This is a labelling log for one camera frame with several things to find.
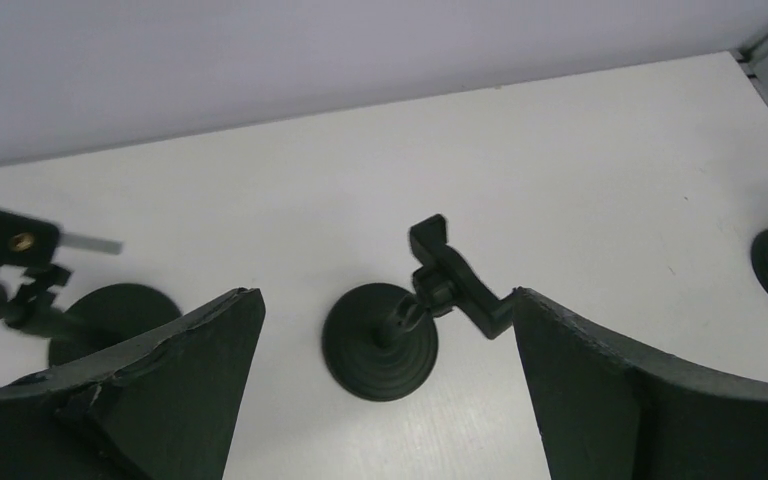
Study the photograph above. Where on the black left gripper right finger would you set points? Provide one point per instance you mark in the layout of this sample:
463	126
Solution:
610	407

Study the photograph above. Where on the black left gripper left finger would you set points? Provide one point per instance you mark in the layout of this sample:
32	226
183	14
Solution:
159	401

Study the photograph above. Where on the silver phone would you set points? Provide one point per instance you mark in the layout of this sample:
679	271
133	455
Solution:
21	233

